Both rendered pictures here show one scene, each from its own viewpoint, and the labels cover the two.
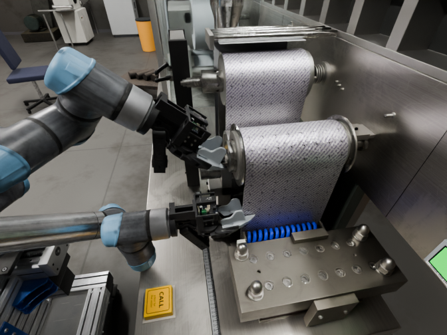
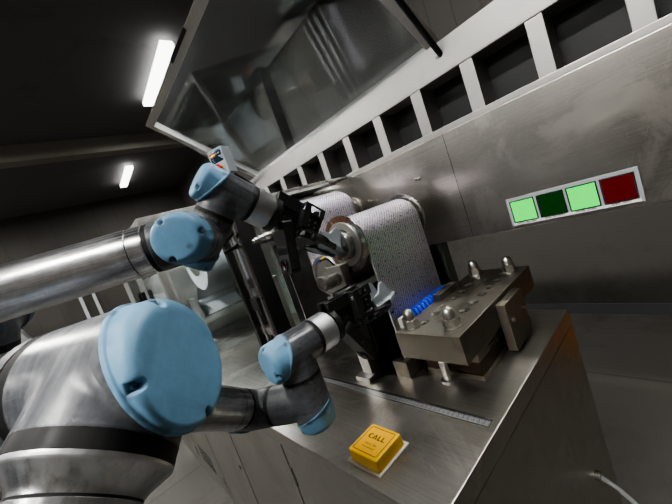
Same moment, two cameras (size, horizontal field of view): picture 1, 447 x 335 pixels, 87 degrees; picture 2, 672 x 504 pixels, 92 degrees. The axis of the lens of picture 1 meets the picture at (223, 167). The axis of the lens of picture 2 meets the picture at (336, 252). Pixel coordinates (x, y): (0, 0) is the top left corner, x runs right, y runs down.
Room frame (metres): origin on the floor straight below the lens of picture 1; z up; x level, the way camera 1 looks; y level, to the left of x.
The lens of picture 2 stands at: (-0.25, 0.40, 1.32)
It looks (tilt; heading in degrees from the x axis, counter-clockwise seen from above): 6 degrees down; 330
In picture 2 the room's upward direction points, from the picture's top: 19 degrees counter-clockwise
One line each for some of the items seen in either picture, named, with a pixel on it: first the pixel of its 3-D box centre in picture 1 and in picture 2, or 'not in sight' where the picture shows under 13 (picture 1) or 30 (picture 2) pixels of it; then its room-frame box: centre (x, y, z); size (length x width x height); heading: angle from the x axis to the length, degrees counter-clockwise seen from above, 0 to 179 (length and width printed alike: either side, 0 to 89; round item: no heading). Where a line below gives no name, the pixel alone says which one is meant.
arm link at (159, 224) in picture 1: (161, 222); (321, 331); (0.35, 0.15, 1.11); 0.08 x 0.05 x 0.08; 10
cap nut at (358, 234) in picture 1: (362, 230); (473, 267); (0.37, -0.37, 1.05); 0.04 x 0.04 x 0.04
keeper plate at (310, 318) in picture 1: (329, 311); (515, 318); (0.21, -0.25, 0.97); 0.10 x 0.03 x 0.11; 100
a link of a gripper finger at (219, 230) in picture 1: (220, 226); (375, 310); (0.35, 0.01, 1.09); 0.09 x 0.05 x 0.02; 99
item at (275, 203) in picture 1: (286, 205); (409, 274); (0.41, -0.16, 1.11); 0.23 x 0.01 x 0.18; 100
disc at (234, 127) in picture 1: (236, 155); (345, 244); (0.44, -0.03, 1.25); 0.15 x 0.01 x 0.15; 10
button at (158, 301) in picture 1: (159, 302); (376, 446); (0.25, 0.17, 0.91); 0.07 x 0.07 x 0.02; 10
